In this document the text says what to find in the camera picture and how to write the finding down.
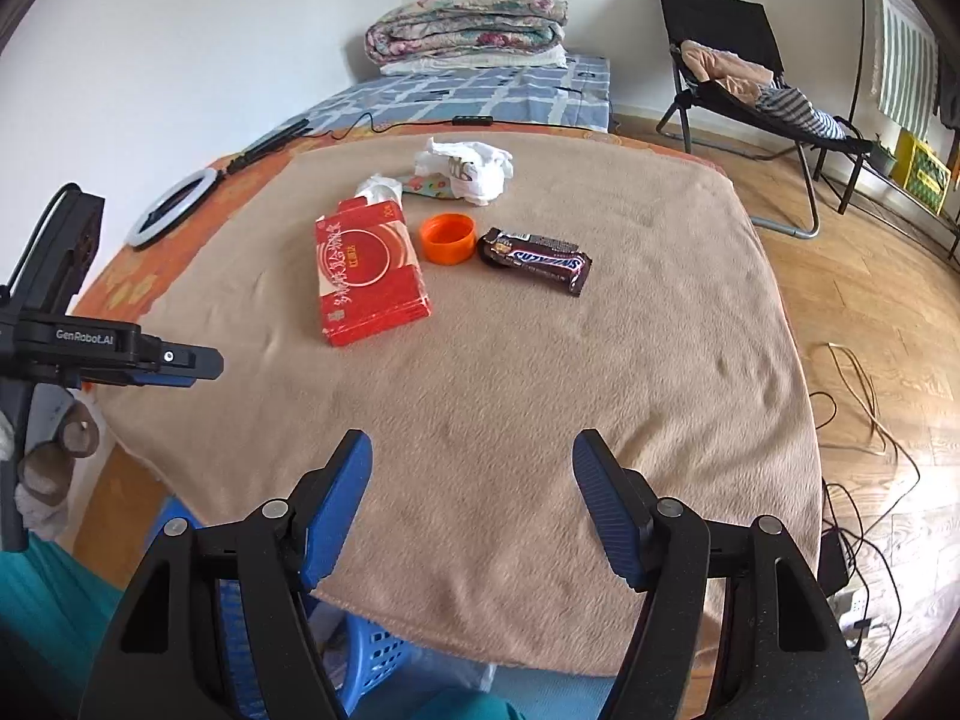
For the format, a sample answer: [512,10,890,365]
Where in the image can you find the black metal drying rack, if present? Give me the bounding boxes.
[847,0,960,263]

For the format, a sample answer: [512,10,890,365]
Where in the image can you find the green striped towel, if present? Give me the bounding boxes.
[874,0,942,128]

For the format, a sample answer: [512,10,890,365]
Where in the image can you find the yellow plastic crate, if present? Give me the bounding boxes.
[892,131,952,215]

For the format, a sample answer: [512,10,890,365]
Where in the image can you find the black cable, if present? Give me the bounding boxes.
[304,86,593,140]

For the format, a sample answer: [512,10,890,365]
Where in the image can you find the white power strip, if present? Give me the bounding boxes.
[832,589,875,646]

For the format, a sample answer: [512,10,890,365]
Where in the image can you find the black light stand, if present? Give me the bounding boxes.
[225,118,312,173]

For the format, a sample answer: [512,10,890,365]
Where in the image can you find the folded white bedding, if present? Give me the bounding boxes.
[379,45,569,77]

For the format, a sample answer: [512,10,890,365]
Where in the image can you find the person's left hand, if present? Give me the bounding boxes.
[15,390,104,541]

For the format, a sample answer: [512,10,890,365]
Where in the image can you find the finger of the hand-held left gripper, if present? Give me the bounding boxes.
[133,341,224,389]

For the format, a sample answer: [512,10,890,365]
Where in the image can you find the red cardboard box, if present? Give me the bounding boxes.
[315,196,433,347]

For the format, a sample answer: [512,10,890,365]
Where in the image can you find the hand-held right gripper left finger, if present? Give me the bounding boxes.
[79,429,374,720]

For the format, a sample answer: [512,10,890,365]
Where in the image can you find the white ring light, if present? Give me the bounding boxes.
[124,167,226,250]

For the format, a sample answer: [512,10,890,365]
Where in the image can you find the beige fleece blanket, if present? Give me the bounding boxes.
[97,131,826,680]

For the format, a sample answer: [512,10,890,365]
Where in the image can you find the pale yellow floor cable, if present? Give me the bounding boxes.
[829,343,923,466]

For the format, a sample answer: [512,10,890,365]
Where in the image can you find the black folding chair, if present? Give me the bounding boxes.
[655,0,875,239]

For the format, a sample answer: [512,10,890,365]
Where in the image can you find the folded floral quilt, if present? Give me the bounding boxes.
[365,0,569,65]

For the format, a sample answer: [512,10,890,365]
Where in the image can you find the brown chocolate bar wrapper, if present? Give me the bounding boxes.
[478,227,593,296]

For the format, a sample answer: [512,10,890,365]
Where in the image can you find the white plastic bag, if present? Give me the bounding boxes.
[414,136,515,207]

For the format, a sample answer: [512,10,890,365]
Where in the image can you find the light blue mat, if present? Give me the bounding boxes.
[487,667,623,720]

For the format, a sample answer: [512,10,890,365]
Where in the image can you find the beige clothing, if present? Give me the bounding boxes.
[679,41,777,106]

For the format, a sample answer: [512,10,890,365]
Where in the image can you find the blue plaid bed sheet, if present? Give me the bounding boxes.
[296,54,616,137]

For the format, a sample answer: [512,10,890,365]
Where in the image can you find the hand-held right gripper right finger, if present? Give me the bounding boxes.
[572,429,871,720]

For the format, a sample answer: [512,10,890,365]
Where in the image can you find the white tissue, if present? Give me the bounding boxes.
[354,174,406,205]

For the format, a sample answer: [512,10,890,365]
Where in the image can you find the blue plastic basket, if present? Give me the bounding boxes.
[146,495,496,720]

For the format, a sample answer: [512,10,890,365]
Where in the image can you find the orange plastic cap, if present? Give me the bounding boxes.
[420,214,476,266]

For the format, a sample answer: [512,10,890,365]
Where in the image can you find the person's teal clothing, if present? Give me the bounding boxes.
[0,540,125,720]

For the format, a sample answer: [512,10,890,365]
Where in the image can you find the black floor cables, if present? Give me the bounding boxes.
[810,390,923,683]

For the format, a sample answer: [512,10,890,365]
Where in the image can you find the black power adapter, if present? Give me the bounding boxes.
[817,532,852,593]

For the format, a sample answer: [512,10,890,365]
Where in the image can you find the striped clothing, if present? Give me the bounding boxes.
[754,86,848,140]

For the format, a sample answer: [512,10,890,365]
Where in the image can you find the dark hanging clothes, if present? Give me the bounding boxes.
[934,45,960,136]

